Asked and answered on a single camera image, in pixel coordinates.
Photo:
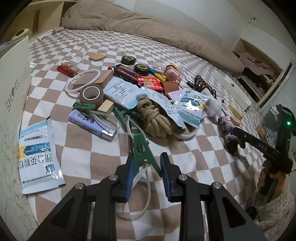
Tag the red packet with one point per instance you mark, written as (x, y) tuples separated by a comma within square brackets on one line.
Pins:
[(149, 83)]

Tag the purple white box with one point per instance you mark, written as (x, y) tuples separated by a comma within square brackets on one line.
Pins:
[(81, 117)]

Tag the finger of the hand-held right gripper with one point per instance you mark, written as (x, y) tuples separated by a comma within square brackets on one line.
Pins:
[(254, 142)]

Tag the clear flexible tube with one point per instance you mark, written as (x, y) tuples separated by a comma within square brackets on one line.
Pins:
[(149, 190)]

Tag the person's right hand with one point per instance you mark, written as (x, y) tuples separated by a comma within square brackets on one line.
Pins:
[(262, 179)]

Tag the pink clothes pile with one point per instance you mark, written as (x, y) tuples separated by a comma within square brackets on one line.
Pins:
[(254, 62)]

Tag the brown leather card holder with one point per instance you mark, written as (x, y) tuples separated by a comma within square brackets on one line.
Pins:
[(171, 87)]

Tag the red lighter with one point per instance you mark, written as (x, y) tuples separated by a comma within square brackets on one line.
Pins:
[(64, 70)]

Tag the white shallow tray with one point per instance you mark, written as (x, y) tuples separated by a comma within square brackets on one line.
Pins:
[(231, 88)]

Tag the beige fluffy duvet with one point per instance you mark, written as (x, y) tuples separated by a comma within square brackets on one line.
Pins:
[(138, 20)]

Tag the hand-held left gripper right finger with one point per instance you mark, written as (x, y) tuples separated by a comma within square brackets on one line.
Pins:
[(165, 176)]

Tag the white cotton plush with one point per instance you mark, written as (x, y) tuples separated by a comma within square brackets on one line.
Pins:
[(215, 106)]

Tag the brown tape roll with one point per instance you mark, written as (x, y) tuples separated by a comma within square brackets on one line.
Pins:
[(98, 97)]

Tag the white tape roll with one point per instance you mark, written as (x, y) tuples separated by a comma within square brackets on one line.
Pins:
[(185, 136)]

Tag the yellow blue marker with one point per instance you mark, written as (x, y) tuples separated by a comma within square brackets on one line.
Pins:
[(157, 74)]

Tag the white closet shelf unit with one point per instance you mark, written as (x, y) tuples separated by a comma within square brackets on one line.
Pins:
[(274, 91)]

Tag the brown wooden board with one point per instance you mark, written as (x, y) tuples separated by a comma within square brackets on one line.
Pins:
[(105, 77)]

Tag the white shoe box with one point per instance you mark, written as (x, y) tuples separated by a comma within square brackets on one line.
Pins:
[(13, 81)]

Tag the green spring clamp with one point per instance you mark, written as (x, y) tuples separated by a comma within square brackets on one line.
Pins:
[(120, 113), (140, 141)]

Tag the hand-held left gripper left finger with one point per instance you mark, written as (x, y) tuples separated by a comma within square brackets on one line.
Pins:
[(129, 176)]

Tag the purple fuzzy plush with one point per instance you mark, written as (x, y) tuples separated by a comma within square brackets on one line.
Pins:
[(227, 126)]

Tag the pink mini fan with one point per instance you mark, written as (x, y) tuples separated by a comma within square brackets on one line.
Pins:
[(172, 74)]

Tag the beige square pad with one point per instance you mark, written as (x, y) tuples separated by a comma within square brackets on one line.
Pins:
[(97, 57)]

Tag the black red marker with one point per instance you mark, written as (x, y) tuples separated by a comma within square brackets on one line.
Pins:
[(124, 75)]

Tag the clear orange lighter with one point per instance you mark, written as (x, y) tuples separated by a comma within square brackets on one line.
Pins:
[(71, 67)]

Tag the person's right forearm fluffy sleeve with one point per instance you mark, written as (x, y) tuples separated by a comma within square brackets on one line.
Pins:
[(279, 213)]

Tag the black tape roll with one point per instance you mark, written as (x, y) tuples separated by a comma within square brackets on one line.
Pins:
[(142, 69), (128, 60)]

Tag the small wooden block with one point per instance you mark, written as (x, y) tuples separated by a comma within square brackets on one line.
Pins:
[(105, 107), (235, 121), (234, 110)]

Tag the small green clip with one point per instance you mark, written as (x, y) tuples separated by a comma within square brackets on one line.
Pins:
[(83, 106)]

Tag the black spiral hair clip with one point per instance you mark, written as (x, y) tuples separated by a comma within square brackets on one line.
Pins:
[(203, 84)]

